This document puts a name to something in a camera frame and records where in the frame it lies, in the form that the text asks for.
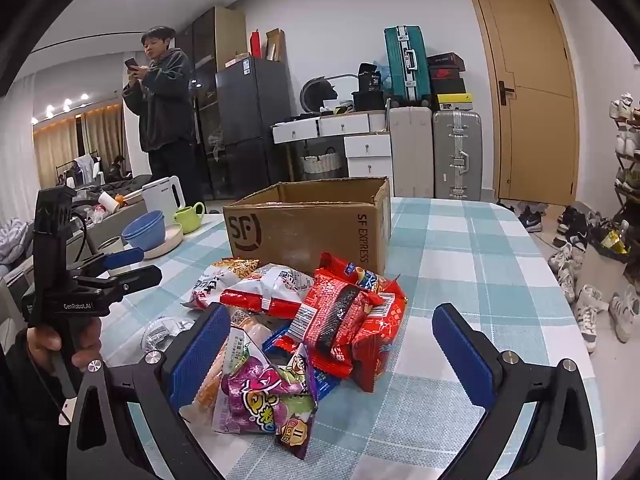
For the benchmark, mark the silver suitcase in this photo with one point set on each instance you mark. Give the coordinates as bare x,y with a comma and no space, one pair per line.
457,155

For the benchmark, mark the black shoebox red logo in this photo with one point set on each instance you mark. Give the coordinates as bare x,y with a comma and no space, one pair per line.
449,73

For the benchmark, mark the blue cartoon snack packet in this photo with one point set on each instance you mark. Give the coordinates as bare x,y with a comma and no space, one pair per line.
320,382

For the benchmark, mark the red patterned snack packet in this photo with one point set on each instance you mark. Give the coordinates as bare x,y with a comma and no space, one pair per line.
385,340

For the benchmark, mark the grey side cabinet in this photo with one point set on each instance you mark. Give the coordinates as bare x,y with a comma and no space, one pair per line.
107,225

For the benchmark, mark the scattered sneakers group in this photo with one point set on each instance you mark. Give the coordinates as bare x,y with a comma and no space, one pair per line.
570,230

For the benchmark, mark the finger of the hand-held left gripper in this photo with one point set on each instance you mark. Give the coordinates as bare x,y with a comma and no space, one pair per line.
135,277
125,257

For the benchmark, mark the woven basket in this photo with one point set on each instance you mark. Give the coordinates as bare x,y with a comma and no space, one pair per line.
320,164

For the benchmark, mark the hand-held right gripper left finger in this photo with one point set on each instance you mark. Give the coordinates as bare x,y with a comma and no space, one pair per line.
200,355

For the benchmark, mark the red packet with black band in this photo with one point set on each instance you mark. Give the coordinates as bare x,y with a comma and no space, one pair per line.
325,320

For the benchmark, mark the white bag orange noodle print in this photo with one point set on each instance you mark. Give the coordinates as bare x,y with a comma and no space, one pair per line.
215,282

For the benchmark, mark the tall brown box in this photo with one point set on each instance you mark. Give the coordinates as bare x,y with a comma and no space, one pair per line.
275,46

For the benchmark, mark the wooden shoe rack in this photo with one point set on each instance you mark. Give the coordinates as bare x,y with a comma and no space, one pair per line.
622,187

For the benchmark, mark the blue plastic bag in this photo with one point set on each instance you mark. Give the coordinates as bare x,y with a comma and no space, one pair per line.
381,71

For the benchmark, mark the white kettle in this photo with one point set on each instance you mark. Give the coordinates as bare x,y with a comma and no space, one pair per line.
160,195

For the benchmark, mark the brown cardboard box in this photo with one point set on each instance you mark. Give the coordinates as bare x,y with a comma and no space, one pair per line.
300,230

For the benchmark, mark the beige plate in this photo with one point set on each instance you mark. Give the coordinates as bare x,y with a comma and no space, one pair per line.
170,242

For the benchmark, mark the tall red box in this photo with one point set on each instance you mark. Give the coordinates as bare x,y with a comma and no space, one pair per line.
256,44

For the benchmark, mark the clear packet of orange snacks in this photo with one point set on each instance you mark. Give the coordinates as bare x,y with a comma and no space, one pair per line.
245,345

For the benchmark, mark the dark grey refrigerator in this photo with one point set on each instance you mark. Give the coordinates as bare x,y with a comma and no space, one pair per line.
250,110

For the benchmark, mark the dark basket with yellow packets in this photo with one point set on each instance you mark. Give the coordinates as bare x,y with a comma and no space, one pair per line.
612,242

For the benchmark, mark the blue bowl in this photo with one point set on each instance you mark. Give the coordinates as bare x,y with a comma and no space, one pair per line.
150,242
142,222

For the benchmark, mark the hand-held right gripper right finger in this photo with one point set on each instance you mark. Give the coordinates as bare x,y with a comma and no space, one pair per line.
465,355

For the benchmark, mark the flat white box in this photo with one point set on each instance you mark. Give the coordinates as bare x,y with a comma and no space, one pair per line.
237,61

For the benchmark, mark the orange fruit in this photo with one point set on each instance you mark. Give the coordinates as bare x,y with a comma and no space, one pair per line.
119,201

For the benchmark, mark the black printed box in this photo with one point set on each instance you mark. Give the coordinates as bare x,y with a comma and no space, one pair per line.
370,77

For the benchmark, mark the small dark purple packet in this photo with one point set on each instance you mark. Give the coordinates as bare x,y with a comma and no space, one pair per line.
295,435

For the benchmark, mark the shelved shoes collection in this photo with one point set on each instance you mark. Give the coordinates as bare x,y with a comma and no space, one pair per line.
622,110

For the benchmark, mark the clothes rack with clothes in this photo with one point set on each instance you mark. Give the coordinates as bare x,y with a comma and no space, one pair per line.
80,170

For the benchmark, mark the grey striped cloth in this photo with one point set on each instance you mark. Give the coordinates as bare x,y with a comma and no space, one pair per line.
15,240

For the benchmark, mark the person's left hand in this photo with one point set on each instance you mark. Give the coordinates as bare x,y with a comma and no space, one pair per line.
87,342

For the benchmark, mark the teal suitcase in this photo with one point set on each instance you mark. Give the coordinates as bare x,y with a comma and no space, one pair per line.
400,60

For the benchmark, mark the white chip bag red edge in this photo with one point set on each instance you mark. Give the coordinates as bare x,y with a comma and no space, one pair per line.
270,285

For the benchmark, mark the white drawer dresser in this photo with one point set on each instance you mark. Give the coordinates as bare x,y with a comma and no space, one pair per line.
367,145

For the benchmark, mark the white paper cup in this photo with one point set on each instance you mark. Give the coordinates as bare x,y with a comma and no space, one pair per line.
106,201

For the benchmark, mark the purple candy packet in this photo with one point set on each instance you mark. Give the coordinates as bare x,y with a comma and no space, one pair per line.
255,390

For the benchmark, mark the glass door cabinet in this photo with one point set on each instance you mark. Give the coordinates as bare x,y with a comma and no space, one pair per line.
205,50

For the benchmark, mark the wooden door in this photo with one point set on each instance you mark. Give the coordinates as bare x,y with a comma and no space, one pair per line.
540,135

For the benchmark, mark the green mug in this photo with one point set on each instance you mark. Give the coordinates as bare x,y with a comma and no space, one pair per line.
187,220

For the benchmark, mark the beige curtains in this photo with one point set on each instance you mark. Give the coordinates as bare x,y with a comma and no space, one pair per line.
100,135

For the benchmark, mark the person's left forearm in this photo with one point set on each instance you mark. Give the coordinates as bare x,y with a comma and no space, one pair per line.
25,410

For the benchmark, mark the beige suitcase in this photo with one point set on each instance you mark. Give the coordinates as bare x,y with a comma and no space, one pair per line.
410,150

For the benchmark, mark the crumpled clear wrapper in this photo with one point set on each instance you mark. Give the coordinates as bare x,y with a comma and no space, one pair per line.
160,332

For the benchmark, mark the yellow and black shoebox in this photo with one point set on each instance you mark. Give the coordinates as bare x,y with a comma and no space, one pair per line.
454,101

